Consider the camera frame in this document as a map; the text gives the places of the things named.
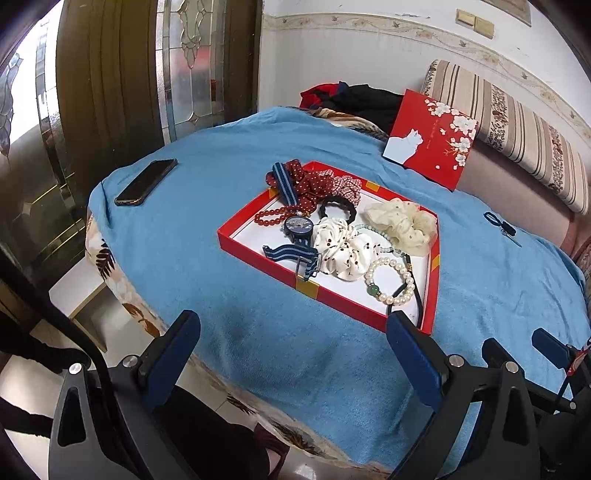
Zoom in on striped floral cushion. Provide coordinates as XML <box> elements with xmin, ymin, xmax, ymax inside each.
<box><xmin>419</xmin><ymin>59</ymin><xmax>591</xmax><ymax>215</ymax></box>

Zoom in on pearl bracelet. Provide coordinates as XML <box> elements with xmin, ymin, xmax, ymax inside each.
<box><xmin>364</xmin><ymin>257</ymin><xmax>415</xmax><ymax>305</ymax></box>

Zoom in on pale bead bracelet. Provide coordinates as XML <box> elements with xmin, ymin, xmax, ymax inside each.
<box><xmin>353</xmin><ymin>224</ymin><xmax>404</xmax><ymax>257</ymax></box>

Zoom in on person's dark trousers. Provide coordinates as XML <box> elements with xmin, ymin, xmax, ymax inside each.
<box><xmin>157</xmin><ymin>385</ymin><xmax>278</xmax><ymax>480</ymax></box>

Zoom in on small black scissors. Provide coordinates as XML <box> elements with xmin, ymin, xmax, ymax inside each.
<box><xmin>483</xmin><ymin>211</ymin><xmax>522</xmax><ymax>247</ymax></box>

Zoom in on black smartphone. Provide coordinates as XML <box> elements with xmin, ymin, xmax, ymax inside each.
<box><xmin>115</xmin><ymin>158</ymin><xmax>179</xmax><ymax>206</ymax></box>

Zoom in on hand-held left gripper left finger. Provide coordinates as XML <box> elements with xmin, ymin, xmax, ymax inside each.
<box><xmin>48</xmin><ymin>310</ymin><xmax>201</xmax><ymax>480</ymax></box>

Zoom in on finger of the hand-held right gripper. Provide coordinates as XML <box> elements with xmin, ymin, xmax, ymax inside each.
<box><xmin>481</xmin><ymin>338</ymin><xmax>578</xmax><ymax>414</ymax></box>
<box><xmin>531</xmin><ymin>328</ymin><xmax>580</xmax><ymax>370</ymax></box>

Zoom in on cream dotted scrunchie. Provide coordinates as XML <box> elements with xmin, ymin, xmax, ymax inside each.
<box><xmin>364</xmin><ymin>198</ymin><xmax>437</xmax><ymax>257</ymax></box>

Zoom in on red plaid scrunchie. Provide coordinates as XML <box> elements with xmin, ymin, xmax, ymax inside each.
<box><xmin>330</xmin><ymin>174</ymin><xmax>363</xmax><ymax>204</ymax></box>

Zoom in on red polka dot bow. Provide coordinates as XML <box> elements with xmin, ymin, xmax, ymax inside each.
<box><xmin>284</xmin><ymin>161</ymin><xmax>340</xmax><ymax>213</ymax></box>

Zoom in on red jewelry box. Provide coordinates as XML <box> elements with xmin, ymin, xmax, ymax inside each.
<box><xmin>217</xmin><ymin>160</ymin><xmax>441</xmax><ymax>334</ymax></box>

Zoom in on blue striped strap watch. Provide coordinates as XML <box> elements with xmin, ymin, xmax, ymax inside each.
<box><xmin>262</xmin><ymin>162</ymin><xmax>321</xmax><ymax>282</ymax></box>

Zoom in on wooden glass door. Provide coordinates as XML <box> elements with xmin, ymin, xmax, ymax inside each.
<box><xmin>55</xmin><ymin>0</ymin><xmax>264</xmax><ymax>195</ymax></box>

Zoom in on black hair elastic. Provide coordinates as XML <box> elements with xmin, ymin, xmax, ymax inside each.
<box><xmin>387</xmin><ymin>253</ymin><xmax>426</xmax><ymax>330</ymax></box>

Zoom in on red bead bracelet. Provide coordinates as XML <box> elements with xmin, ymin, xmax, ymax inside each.
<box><xmin>254</xmin><ymin>205</ymin><xmax>303</xmax><ymax>228</ymax></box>

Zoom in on white dotted scrunchie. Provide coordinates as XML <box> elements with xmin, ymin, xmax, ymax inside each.
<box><xmin>311</xmin><ymin>217</ymin><xmax>384</xmax><ymax>281</ymax></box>

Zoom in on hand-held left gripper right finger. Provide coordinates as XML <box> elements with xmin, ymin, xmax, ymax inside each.
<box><xmin>385</xmin><ymin>311</ymin><xmax>541</xmax><ymax>480</ymax></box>

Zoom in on black scrunchie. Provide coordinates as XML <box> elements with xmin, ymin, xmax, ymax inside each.
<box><xmin>318</xmin><ymin>195</ymin><xmax>357</xmax><ymax>223</ymax></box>

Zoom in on blue blanket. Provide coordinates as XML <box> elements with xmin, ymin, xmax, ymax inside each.
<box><xmin>88</xmin><ymin>106</ymin><xmax>589</xmax><ymax>478</ymax></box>

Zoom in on pink sofa backrest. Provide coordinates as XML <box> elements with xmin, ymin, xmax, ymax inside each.
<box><xmin>455</xmin><ymin>141</ymin><xmax>580</xmax><ymax>250</ymax></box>

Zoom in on black cable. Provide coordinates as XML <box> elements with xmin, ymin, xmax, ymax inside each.
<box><xmin>0</xmin><ymin>256</ymin><xmax>121</xmax><ymax>370</ymax></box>

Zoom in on pile of dark clothes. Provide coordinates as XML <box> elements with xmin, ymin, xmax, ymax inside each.
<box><xmin>299</xmin><ymin>82</ymin><xmax>404</xmax><ymax>134</ymax></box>

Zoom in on red floral box lid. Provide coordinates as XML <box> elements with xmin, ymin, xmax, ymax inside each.
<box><xmin>382</xmin><ymin>89</ymin><xmax>478</xmax><ymax>192</ymax></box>

